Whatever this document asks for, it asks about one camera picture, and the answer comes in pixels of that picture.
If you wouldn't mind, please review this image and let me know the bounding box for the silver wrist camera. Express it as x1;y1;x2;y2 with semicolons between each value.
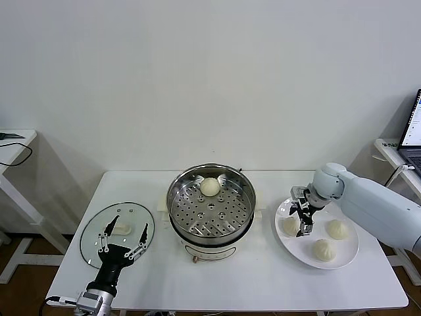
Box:
75;292;102;312
290;186;309;201

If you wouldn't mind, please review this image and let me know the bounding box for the steel steamer basket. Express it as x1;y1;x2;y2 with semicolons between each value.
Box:
166;163;257;243

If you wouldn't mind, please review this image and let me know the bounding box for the grey open laptop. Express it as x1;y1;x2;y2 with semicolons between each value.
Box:
396;88;421;180

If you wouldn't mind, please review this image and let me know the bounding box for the round glass lid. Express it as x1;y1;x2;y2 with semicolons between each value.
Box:
80;201;155;268

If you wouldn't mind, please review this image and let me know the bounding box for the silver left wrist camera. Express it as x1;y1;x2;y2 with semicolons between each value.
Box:
75;292;102;312

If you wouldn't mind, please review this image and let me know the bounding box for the white electric cooker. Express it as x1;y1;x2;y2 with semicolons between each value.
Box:
157;190;266;265

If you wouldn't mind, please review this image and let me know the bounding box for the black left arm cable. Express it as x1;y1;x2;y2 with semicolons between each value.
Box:
39;295;80;316

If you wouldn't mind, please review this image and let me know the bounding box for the thin black looped cable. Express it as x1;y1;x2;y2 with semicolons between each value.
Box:
0;141;33;167

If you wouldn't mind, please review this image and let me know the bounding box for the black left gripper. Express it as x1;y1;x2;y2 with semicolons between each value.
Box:
85;215;149;292

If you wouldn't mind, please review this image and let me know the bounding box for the white side table with cable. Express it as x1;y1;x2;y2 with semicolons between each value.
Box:
0;128;72;284

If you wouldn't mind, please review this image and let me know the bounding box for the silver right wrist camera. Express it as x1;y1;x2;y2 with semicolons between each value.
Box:
290;186;309;201

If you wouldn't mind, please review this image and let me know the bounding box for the black charger cable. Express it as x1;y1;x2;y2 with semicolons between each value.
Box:
383;164;404;188

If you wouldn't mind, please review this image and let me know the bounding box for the white round plate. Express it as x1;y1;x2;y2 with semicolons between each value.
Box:
274;194;360;270

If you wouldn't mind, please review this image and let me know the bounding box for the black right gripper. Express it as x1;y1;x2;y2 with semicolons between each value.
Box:
288;190;322;238

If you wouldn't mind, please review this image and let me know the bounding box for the white steamed baozi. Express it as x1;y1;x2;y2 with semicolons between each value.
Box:
311;239;337;263
281;217;301;237
325;219;351;240
199;177;221;198

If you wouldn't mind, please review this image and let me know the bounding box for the white side table with laptop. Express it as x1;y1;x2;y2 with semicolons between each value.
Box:
373;138;421;284

